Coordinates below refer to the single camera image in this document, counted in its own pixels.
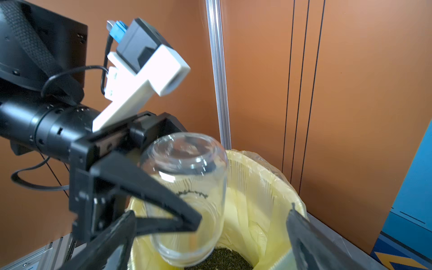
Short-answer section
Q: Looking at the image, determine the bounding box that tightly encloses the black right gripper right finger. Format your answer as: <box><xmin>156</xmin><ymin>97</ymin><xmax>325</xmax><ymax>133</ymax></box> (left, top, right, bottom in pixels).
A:
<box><xmin>286</xmin><ymin>203</ymin><xmax>364</xmax><ymax>270</ymax></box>

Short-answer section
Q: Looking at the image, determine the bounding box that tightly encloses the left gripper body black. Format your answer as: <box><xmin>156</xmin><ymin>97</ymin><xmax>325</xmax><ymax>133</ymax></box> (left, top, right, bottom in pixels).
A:
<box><xmin>69</xmin><ymin>112</ymin><xmax>187</xmax><ymax>243</ymax></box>

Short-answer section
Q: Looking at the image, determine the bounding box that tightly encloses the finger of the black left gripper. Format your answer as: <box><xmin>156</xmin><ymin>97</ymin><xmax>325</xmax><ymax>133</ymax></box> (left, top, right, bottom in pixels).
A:
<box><xmin>90</xmin><ymin>152</ymin><xmax>202</xmax><ymax>236</ymax></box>

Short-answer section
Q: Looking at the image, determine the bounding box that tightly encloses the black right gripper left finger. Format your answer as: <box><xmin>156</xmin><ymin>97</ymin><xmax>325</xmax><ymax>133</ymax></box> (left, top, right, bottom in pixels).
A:
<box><xmin>60</xmin><ymin>211</ymin><xmax>136</xmax><ymax>270</ymax></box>

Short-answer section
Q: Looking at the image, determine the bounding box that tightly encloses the glass jar with tea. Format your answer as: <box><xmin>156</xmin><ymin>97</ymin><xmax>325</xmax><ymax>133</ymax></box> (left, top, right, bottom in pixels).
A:
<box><xmin>140</xmin><ymin>132</ymin><xmax>228</xmax><ymax>267</ymax></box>

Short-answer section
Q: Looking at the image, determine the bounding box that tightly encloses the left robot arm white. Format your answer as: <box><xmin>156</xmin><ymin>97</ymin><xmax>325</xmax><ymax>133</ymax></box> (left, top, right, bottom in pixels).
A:
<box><xmin>1</xmin><ymin>1</ymin><xmax>202</xmax><ymax>242</ymax></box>

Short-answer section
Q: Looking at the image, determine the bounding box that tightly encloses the cream waste basket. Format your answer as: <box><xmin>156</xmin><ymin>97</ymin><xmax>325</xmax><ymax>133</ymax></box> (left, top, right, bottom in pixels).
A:
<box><xmin>126</xmin><ymin>150</ymin><xmax>308</xmax><ymax>270</ymax></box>

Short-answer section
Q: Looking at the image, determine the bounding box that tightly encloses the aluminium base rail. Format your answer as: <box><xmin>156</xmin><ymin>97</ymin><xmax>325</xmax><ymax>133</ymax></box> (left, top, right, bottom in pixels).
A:
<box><xmin>1</xmin><ymin>234</ymin><xmax>87</xmax><ymax>270</ymax></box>

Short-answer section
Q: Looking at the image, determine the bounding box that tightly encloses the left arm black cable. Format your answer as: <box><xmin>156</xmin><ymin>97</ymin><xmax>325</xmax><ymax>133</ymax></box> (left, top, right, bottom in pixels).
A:
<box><xmin>9</xmin><ymin>33</ymin><xmax>115</xmax><ymax>192</ymax></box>

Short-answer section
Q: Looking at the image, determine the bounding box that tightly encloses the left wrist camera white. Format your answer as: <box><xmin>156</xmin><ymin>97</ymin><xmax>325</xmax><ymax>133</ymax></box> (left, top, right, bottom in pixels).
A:
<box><xmin>92</xmin><ymin>18</ymin><xmax>190</xmax><ymax>132</ymax></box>

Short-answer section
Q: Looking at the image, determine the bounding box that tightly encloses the aluminium corner post left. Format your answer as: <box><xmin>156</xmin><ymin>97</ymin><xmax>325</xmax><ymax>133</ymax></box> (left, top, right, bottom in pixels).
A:
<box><xmin>205</xmin><ymin>0</ymin><xmax>232</xmax><ymax>150</ymax></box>

